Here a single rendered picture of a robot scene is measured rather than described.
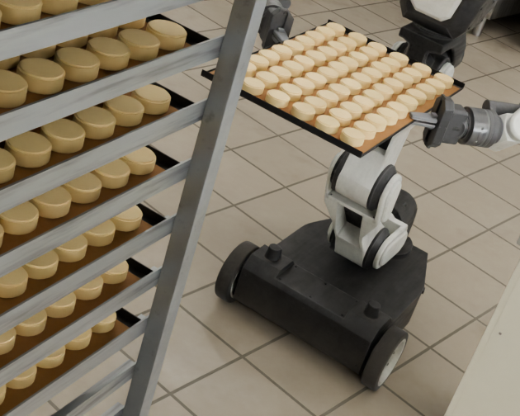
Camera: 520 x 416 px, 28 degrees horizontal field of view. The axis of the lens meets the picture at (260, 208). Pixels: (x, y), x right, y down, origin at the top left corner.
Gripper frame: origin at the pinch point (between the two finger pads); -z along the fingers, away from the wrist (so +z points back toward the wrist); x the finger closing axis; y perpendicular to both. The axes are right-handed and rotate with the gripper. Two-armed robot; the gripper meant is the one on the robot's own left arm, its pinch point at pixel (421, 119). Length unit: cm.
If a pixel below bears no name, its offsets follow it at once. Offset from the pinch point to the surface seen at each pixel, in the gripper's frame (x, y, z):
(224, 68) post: 39, 75, -72
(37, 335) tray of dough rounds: 4, 87, -91
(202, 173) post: 24, 76, -72
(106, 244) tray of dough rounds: 13, 79, -83
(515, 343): -52, 13, 42
